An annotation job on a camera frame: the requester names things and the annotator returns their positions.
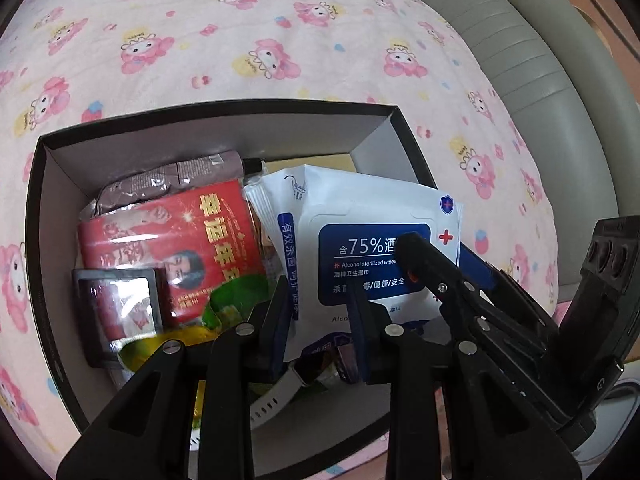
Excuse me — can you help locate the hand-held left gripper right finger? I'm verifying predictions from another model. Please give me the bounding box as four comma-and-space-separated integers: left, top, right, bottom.
349, 290, 582, 480

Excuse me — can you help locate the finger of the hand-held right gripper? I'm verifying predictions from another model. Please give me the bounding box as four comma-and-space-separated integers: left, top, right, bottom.
397, 231, 567, 427
459, 241, 560, 357

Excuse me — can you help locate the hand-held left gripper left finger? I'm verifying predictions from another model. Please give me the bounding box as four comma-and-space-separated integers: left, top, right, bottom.
56, 277, 296, 480

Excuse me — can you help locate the green snack packet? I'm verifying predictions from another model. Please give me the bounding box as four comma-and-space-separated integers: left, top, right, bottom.
117, 280, 276, 376

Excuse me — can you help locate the white watch strap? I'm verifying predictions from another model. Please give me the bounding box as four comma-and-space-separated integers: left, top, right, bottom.
249, 360, 313, 431

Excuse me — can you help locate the white blue wet wipes pack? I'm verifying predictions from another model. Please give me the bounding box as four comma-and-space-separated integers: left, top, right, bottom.
244, 164, 465, 363

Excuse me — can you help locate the black clear-lid case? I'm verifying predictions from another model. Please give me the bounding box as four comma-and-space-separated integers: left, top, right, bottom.
71, 267, 168, 368

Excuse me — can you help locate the black cardboard box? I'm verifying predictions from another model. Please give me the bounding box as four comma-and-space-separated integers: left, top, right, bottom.
24, 99, 438, 480

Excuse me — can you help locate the red printed packet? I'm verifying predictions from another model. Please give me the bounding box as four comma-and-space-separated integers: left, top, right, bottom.
77, 179, 266, 331

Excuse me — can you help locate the tan cardboard piece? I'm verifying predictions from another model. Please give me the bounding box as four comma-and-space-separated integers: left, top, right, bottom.
264, 152, 360, 175

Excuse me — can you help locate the brown spout pouch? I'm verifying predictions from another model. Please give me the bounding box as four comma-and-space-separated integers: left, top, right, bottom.
80, 150, 266, 221

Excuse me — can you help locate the grey green bed headboard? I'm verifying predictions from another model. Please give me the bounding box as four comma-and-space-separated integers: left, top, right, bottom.
385, 0, 640, 311

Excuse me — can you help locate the pink printed blanket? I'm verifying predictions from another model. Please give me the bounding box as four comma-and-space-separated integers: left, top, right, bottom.
0, 0, 561, 480

